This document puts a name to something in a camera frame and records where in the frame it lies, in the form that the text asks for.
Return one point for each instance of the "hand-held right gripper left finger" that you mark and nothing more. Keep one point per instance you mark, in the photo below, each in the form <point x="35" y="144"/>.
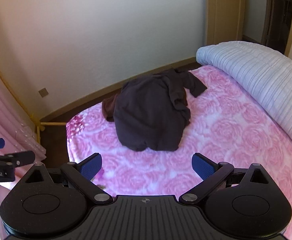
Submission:
<point x="92" y="167"/>

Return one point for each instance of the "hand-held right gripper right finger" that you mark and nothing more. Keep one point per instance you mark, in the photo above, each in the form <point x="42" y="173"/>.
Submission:
<point x="202" y="166"/>

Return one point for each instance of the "brown shirt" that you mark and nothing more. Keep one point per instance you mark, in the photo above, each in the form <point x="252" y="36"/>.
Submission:
<point x="109" y="107"/>

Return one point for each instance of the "dark grey shirt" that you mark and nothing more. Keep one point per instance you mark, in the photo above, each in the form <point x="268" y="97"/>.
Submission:
<point x="146" y="110"/>

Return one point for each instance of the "yellow clothes rack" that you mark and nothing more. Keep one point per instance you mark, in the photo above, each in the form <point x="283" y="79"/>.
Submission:
<point x="53" y="124"/>

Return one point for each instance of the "pink rose-pattern blanket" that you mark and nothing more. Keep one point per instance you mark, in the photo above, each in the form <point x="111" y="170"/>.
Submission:
<point x="223" y="130"/>

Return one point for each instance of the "brown skirting board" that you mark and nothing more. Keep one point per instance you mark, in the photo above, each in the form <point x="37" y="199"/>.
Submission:
<point x="86" y="98"/>

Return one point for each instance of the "white ribbed quilt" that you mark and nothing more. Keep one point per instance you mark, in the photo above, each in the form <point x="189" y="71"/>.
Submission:
<point x="261" y="80"/>

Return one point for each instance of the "light wooden door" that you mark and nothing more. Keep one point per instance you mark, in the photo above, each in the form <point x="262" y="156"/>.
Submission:
<point x="223" y="12"/>

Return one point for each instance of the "beige wall socket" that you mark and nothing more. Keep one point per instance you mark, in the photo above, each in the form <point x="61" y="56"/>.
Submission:
<point x="43" y="92"/>

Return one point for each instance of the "dark wooden door frame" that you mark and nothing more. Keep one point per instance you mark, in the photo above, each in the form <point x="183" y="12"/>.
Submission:
<point x="278" y="17"/>

